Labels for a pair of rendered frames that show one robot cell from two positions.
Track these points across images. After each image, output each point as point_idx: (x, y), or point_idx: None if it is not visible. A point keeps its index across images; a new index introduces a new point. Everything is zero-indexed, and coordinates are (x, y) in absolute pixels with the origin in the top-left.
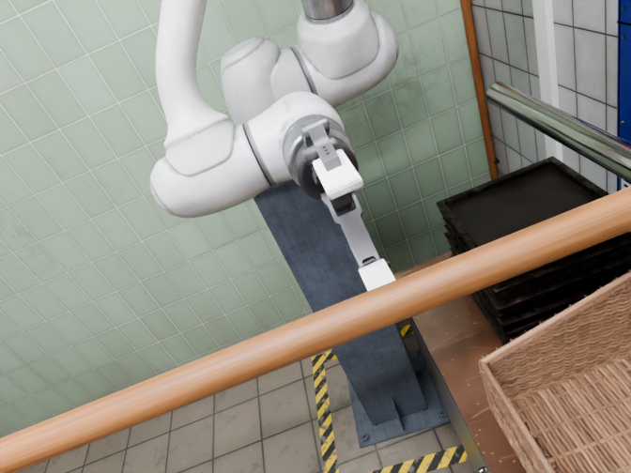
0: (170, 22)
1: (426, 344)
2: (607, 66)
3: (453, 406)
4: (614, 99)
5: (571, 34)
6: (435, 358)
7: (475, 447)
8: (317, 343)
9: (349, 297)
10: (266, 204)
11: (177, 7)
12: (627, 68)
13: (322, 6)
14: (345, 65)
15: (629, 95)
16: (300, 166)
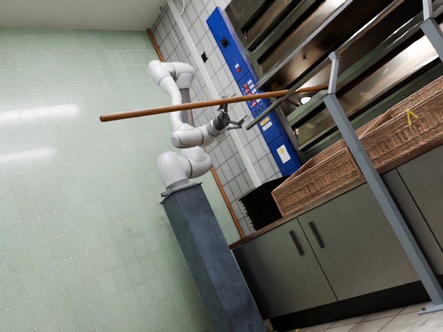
0: None
1: (254, 232)
2: (270, 163)
3: (274, 257)
4: (277, 169)
5: (258, 163)
6: (259, 229)
7: (286, 240)
8: (240, 97)
9: (215, 246)
10: (178, 196)
11: None
12: (274, 153)
13: None
14: (199, 157)
15: (278, 159)
16: (216, 118)
